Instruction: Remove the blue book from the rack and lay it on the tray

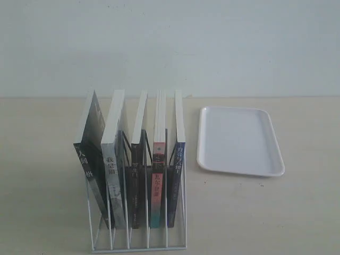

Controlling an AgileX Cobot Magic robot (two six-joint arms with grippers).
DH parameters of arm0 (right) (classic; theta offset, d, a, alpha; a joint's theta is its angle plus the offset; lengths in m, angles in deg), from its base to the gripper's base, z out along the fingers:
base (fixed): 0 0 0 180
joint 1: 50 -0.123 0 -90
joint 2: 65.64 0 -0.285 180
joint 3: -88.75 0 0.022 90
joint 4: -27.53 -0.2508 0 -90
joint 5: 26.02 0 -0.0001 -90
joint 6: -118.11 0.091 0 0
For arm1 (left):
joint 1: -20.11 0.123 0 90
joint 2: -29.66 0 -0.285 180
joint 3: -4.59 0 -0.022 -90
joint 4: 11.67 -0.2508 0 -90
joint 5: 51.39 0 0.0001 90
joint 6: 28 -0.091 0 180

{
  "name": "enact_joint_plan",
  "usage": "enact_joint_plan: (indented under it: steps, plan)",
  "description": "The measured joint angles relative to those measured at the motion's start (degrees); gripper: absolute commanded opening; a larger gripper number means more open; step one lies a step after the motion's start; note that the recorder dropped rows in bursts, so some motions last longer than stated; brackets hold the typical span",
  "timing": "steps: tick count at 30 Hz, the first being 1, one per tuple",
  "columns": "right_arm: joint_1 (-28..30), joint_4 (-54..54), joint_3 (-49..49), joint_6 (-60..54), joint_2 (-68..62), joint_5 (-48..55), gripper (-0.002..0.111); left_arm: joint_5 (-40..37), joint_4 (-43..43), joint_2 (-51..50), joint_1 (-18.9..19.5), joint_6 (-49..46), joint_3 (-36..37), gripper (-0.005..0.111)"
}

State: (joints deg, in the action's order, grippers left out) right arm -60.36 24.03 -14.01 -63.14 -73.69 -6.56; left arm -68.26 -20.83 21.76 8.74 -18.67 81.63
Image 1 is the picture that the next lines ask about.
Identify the white plastic tray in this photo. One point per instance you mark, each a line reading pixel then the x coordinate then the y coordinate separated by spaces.
pixel 236 140

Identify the grey spine book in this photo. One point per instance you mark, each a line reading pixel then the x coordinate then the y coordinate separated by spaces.
pixel 109 144

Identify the blue moon cover book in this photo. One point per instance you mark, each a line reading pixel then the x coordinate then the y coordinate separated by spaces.
pixel 176 160

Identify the black and white book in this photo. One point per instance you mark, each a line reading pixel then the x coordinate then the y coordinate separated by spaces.
pixel 88 148

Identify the dark brown spine book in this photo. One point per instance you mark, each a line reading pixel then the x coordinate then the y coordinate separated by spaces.
pixel 137 157

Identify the white wire book rack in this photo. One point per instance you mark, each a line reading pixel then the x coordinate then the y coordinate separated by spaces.
pixel 144 238

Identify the red and teal book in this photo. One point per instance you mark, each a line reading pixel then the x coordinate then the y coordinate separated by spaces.
pixel 158 159

